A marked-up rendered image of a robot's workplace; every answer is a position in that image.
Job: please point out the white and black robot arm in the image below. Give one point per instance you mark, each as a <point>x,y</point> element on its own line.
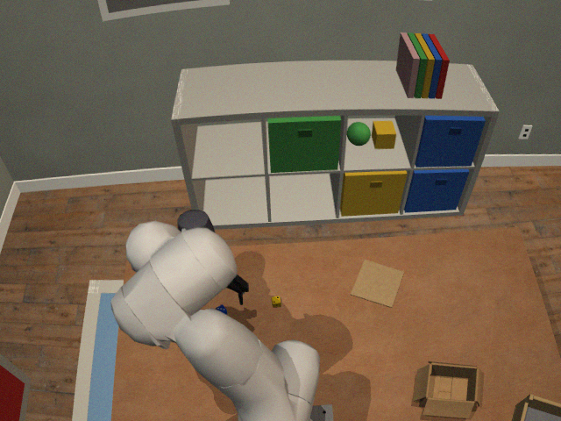
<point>175,277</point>

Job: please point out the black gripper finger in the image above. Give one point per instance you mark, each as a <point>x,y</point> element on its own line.
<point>239,285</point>

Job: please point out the tan flat mat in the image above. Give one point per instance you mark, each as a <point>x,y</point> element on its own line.
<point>377,283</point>

